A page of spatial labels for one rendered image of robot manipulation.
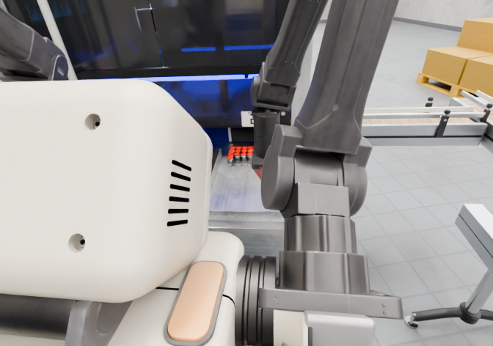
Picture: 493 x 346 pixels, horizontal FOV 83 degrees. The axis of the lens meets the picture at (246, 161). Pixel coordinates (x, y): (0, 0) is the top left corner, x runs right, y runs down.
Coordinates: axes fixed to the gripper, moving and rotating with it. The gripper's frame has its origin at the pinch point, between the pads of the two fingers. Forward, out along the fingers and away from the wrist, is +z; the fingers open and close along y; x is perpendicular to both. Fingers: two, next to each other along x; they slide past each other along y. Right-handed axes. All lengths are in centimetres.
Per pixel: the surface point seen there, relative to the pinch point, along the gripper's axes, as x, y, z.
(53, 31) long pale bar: 65, 30, -33
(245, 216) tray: 6.0, -0.6, 11.3
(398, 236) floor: -82, 77, 101
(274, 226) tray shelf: -2.1, -2.1, 12.9
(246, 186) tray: 7.1, 14.7, 13.0
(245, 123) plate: 9.3, 36.7, 1.2
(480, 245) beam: -86, 29, 52
